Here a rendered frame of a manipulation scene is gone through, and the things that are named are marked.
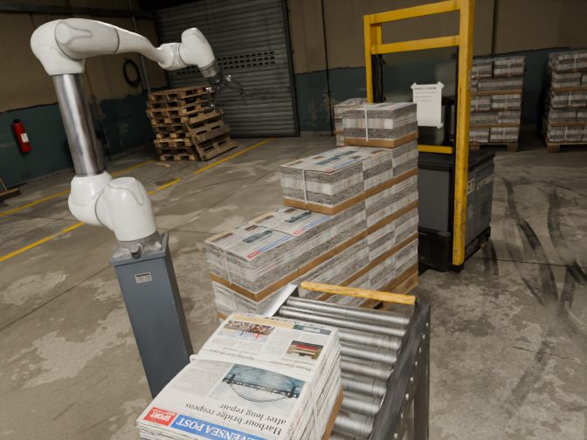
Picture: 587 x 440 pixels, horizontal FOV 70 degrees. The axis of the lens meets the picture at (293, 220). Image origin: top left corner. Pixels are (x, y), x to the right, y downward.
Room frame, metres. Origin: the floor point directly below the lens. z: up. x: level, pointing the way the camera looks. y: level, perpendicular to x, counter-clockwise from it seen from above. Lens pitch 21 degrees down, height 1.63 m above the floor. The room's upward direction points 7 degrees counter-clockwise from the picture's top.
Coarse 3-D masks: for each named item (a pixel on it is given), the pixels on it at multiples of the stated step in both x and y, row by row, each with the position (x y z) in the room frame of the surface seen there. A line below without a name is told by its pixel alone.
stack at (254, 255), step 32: (384, 192) 2.41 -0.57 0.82; (256, 224) 2.10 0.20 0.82; (288, 224) 2.03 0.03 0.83; (320, 224) 2.00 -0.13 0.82; (352, 224) 2.19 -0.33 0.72; (224, 256) 1.82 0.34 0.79; (256, 256) 1.70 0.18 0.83; (288, 256) 1.83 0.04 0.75; (320, 256) 1.99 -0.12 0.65; (352, 256) 2.15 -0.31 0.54; (224, 288) 1.86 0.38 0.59; (256, 288) 1.69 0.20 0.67
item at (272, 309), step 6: (282, 288) 1.44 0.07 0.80; (288, 288) 1.43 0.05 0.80; (294, 288) 1.43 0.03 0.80; (282, 294) 1.39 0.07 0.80; (288, 294) 1.39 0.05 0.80; (294, 294) 1.42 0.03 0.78; (276, 300) 1.35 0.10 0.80; (282, 300) 1.35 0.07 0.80; (270, 306) 1.32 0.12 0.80; (276, 306) 1.31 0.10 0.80; (264, 312) 1.29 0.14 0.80; (270, 312) 1.28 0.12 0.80; (276, 312) 1.28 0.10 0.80
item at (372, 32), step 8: (368, 16) 3.21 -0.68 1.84; (368, 24) 3.21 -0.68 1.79; (376, 24) 3.25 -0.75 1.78; (368, 32) 3.22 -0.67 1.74; (376, 32) 3.25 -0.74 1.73; (368, 40) 3.22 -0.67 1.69; (376, 40) 3.26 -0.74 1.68; (368, 48) 3.22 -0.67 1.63; (368, 56) 3.22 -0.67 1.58; (368, 64) 3.22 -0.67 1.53; (376, 64) 3.24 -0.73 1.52; (368, 72) 3.23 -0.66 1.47; (376, 72) 3.25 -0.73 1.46; (368, 80) 3.23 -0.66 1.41; (376, 80) 3.25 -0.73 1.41; (368, 88) 3.23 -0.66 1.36; (376, 88) 3.20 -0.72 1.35; (368, 96) 3.23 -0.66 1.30; (376, 96) 3.20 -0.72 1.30
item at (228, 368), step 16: (208, 352) 0.79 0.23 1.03; (208, 368) 0.74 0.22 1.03; (224, 368) 0.73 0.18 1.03; (240, 368) 0.73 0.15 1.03; (256, 368) 0.72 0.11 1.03; (288, 368) 0.71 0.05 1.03; (304, 368) 0.70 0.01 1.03; (288, 384) 0.66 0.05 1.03; (304, 384) 0.66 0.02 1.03; (320, 432) 0.69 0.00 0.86
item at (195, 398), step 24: (168, 384) 0.70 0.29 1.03; (192, 384) 0.69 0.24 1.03; (216, 384) 0.69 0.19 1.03; (240, 384) 0.68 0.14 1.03; (264, 384) 0.67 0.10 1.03; (168, 408) 0.63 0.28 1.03; (192, 408) 0.62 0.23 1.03; (216, 408) 0.62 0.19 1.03; (240, 408) 0.61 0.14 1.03; (264, 408) 0.61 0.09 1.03; (288, 408) 0.60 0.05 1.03; (144, 432) 0.61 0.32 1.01; (168, 432) 0.58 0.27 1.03; (192, 432) 0.57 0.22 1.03; (216, 432) 0.56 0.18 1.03; (240, 432) 0.56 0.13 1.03; (264, 432) 0.55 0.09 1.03; (288, 432) 0.55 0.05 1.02
